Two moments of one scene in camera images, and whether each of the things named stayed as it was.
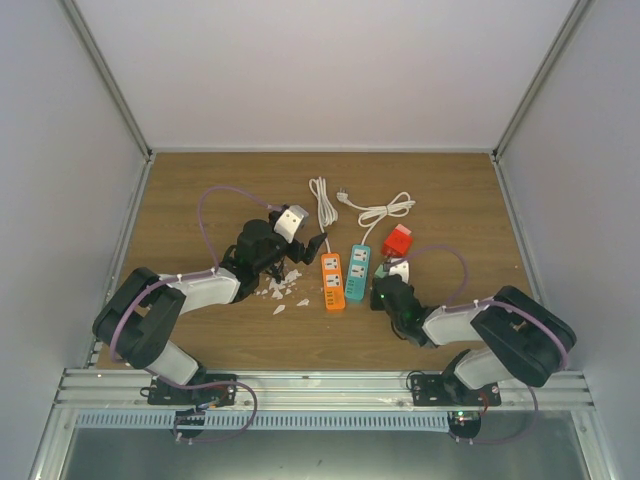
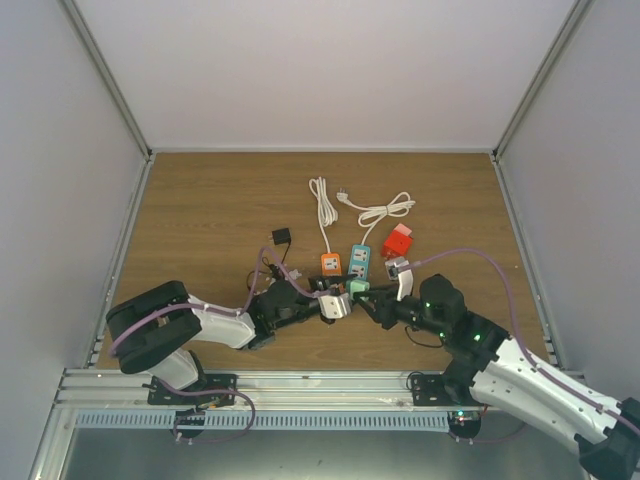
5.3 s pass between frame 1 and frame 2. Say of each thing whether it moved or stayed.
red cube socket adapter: stayed
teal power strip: stayed
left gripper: moved
